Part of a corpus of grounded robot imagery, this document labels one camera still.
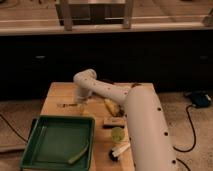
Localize brown handled fork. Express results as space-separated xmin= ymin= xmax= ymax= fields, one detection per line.
xmin=56 ymin=103 xmax=78 ymax=108

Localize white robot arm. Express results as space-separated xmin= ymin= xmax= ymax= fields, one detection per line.
xmin=73 ymin=69 xmax=178 ymax=171

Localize green plastic tray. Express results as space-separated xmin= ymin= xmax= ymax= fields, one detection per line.
xmin=20 ymin=116 xmax=95 ymax=171

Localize black white eraser block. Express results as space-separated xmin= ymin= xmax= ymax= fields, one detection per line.
xmin=103 ymin=117 xmax=125 ymax=128

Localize yellow banana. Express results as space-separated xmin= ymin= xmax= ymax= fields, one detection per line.
xmin=104 ymin=99 xmax=121 ymax=117

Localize green vegetable stalk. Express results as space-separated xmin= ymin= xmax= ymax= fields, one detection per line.
xmin=68 ymin=143 xmax=89 ymax=164

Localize green plastic cup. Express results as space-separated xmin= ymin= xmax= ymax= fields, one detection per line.
xmin=111 ymin=127 xmax=125 ymax=143

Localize dark brown small toy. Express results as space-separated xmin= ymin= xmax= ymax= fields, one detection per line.
xmin=131 ymin=83 xmax=142 ymax=88

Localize dark blue floor device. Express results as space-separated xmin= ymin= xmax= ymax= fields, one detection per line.
xmin=184 ymin=91 xmax=211 ymax=108

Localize black cable left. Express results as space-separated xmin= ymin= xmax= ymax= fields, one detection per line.
xmin=0 ymin=113 xmax=29 ymax=144

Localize white handled brush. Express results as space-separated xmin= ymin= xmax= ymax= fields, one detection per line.
xmin=108 ymin=143 xmax=130 ymax=162

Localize wooden table frame background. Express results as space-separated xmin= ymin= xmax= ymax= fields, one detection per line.
xmin=55 ymin=0 xmax=134 ymax=31

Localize black power cable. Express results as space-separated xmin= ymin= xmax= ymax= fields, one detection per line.
xmin=173 ymin=104 xmax=202 ymax=171

